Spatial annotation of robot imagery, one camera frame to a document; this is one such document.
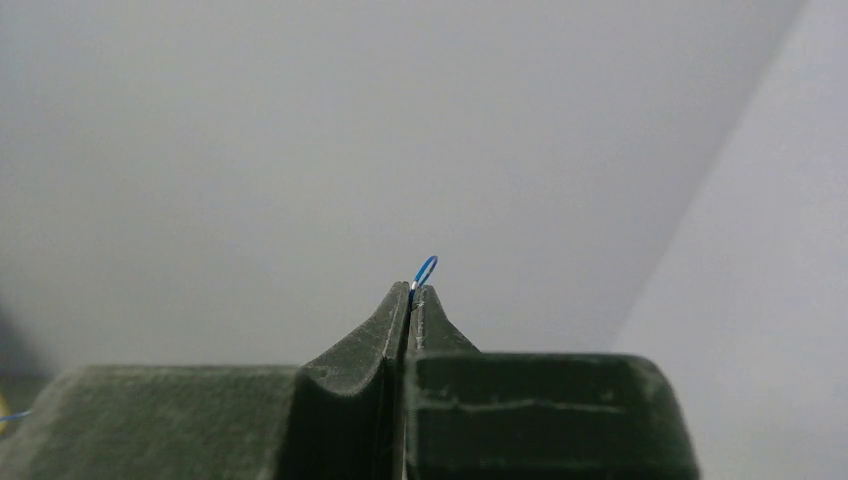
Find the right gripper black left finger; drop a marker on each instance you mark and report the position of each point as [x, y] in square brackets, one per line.
[335, 417]

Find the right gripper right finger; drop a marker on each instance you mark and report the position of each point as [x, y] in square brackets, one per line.
[472, 414]

